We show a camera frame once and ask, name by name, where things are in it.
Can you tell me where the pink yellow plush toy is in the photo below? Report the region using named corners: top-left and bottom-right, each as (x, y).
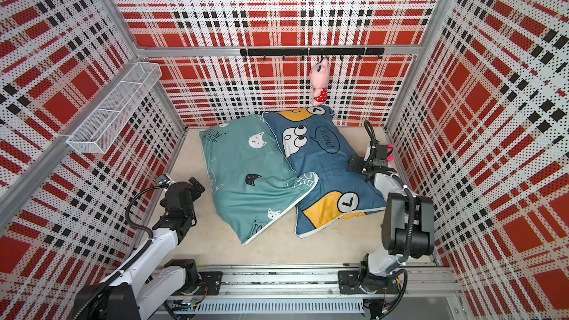
top-left (387, 144), bottom-right (395, 162)

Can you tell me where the black wall hook rail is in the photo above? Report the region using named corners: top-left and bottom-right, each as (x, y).
top-left (239, 47), bottom-right (385, 59)

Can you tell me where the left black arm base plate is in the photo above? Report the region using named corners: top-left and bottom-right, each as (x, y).
top-left (172, 271), bottom-right (223, 296)

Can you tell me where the blue cartoon-print pillow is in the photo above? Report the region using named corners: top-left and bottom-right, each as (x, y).
top-left (263, 105), bottom-right (386, 238)

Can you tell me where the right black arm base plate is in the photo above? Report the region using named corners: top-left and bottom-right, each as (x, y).
top-left (338, 270), bottom-right (399, 295)

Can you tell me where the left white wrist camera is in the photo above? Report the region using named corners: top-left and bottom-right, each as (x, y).
top-left (156, 173), bottom-right (175, 188)

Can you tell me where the pink hanging plush toy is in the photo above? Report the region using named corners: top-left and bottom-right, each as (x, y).
top-left (309, 58), bottom-right (330, 106)

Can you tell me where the white wire mesh basket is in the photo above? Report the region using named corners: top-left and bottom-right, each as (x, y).
top-left (67, 62), bottom-right (162, 154)

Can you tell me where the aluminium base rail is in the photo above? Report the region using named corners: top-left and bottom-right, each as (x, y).
top-left (154, 264), bottom-right (460, 319)

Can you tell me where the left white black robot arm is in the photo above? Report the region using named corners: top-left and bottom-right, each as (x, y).
top-left (73, 178), bottom-right (205, 319)

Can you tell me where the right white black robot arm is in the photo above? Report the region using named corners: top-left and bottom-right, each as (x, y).
top-left (348, 120), bottom-right (434, 293)

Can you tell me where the green cat-print pillow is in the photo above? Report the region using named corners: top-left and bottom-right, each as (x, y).
top-left (199, 114), bottom-right (319, 245)

